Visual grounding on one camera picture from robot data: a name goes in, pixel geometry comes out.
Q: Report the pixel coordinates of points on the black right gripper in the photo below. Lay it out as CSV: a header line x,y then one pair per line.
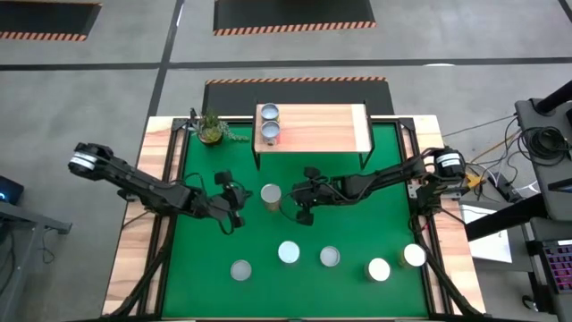
x,y
322,192

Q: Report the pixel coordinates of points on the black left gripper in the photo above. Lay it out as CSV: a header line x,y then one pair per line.
x,y
225,205

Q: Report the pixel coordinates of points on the tall orange peaches can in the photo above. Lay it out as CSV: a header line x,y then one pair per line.
x,y
271,194

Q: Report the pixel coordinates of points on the tall blue cherries can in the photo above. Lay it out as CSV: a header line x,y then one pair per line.
x,y
288,251

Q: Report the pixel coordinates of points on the small yellow mushroom can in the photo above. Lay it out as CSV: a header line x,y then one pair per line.
x,y
330,256

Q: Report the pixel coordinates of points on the small red white label can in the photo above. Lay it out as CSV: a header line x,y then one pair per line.
x,y
270,131

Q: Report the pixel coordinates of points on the small salmon can pink stripe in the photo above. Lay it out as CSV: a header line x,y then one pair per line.
x,y
241,270

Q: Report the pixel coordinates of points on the small green label can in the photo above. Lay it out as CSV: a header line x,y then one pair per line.
x,y
270,112

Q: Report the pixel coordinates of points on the tall grey label can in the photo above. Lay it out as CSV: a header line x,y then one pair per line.
x,y
378,269

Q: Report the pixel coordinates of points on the tall green pears can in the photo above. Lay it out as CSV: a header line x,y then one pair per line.
x,y
414,255

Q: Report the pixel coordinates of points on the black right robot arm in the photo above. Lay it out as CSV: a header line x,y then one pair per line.
x,y
380,179

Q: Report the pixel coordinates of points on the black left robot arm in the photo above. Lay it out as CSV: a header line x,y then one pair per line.
x,y
147,190

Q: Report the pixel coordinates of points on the wooden shelf black metal legs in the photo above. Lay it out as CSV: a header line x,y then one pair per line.
x,y
322,129

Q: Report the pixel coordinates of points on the potted succulent plant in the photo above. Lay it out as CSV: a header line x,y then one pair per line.
x,y
210,134

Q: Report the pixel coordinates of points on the green table mat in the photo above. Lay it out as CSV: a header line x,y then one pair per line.
x,y
313,290

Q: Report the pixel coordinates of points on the black floor mat striped edge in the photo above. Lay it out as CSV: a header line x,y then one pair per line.
x,y
232,98
290,13
44,18

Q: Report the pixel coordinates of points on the white paper sheet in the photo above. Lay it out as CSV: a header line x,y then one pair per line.
x,y
491,246

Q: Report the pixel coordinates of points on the black power strip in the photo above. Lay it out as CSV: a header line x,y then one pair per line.
x,y
505,188

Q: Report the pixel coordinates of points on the black stand beam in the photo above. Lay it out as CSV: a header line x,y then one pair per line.
x,y
505,219

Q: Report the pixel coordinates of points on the grey metal stand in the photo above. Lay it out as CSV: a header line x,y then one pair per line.
x,y
18,219

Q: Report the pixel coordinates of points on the black electronic device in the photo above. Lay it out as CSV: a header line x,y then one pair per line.
x,y
9,190

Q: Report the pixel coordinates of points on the grey equipment cart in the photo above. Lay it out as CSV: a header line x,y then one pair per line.
x,y
558,170

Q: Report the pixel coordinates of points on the backlit computer keyboard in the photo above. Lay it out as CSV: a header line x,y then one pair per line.
x,y
561,268

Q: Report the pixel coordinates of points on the black round pole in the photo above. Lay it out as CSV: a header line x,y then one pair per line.
x,y
554,97

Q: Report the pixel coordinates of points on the black metal rig frame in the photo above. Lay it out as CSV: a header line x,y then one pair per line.
x,y
154,250

